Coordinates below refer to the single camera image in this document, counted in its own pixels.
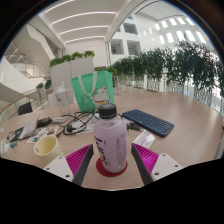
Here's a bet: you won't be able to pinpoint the row of green potted trees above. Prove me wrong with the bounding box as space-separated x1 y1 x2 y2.
113 41 224 118

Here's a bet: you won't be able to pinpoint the white paper packet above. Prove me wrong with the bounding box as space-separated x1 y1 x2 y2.
131 129 157 150

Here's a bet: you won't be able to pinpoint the black power adapter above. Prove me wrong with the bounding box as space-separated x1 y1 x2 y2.
37 117 53 128

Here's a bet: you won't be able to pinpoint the white cabinet topped with plants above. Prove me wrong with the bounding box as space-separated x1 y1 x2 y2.
49 50 96 99

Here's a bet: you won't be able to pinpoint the clear plastic water bottle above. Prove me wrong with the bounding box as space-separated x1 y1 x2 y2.
54 82 71 116

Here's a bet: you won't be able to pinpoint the black chair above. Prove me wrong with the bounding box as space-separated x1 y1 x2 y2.
17 101 34 116

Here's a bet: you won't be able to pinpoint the purple drink bottle black cap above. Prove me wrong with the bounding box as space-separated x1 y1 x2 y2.
92 103 129 174

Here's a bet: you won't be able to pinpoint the green tote bag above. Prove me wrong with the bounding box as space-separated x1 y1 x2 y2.
70 70 115 113

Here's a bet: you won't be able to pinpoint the tangled black cables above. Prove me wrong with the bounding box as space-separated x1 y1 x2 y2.
56 111 101 138

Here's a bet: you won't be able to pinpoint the pale yellow mug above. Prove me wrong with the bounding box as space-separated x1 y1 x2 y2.
33 134 65 166

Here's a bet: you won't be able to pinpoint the ceiling light strips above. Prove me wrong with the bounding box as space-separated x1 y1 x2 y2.
43 0 118 44

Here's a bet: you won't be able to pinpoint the flat round red coaster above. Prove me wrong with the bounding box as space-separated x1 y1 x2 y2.
95 157 129 178

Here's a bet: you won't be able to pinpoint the dark blue keyboard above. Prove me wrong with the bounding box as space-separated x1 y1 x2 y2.
121 108 175 138

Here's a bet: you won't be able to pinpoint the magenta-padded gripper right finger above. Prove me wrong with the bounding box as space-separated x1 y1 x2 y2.
130 143 184 186

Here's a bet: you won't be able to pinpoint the planter box with green plants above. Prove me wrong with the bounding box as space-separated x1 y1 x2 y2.
35 79 53 91
99 66 119 78

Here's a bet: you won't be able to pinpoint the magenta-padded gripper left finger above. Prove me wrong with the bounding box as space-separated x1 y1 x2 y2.
42 143 94 187

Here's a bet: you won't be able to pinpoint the colourful sticker sheet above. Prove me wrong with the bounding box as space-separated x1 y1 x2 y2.
26 125 60 144

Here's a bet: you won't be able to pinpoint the black flat case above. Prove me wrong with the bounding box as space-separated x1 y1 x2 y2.
7 126 26 143

